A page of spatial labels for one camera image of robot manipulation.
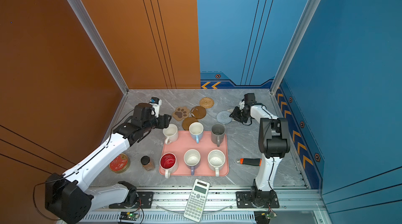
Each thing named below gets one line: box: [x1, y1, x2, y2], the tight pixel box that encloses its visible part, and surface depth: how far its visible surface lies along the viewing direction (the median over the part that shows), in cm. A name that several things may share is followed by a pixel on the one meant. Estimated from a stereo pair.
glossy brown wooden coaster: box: [190, 105, 207, 120], surface depth 109 cm
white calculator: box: [183, 178, 210, 223], surface depth 74 cm
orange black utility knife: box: [236, 158, 262, 167], surface depth 87 cm
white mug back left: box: [162, 123, 179, 145], surface depth 87 cm
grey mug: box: [210, 123, 226, 148], surface depth 88 cm
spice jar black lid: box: [140, 155, 155, 172], surface depth 79 cm
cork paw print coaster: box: [172, 106, 191, 121], surface depth 108 cm
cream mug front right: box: [207, 149, 226, 177], surface depth 81 cm
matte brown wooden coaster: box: [182, 117, 199, 131], surface depth 105 cm
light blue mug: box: [188, 121, 204, 144], surface depth 90 cm
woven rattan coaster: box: [199, 97, 215, 109], surface depth 114 cm
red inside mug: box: [159, 152, 178, 179], surface depth 81 cm
